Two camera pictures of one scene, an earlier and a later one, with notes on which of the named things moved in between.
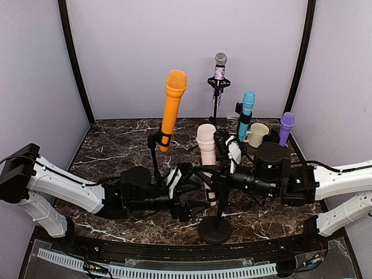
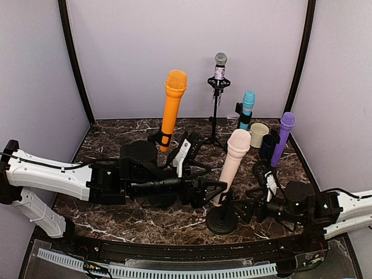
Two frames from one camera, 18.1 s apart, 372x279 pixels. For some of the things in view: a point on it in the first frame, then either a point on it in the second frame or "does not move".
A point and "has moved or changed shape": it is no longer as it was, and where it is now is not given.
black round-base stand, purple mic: x=275 y=135 does not move
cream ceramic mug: x=254 y=137 does not move
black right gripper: x=222 y=175 -> x=251 y=204
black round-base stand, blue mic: x=244 y=118 does not move
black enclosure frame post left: x=75 y=58 does not move
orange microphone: x=175 y=83 does not move
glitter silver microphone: x=220 y=60 does not move
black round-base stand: x=216 y=229 has moved or changed shape
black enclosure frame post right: x=309 y=29 does not move
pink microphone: x=206 y=134 -> x=239 y=144
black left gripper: x=185 y=213 -> x=197 y=199
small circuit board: x=96 y=268 does not move
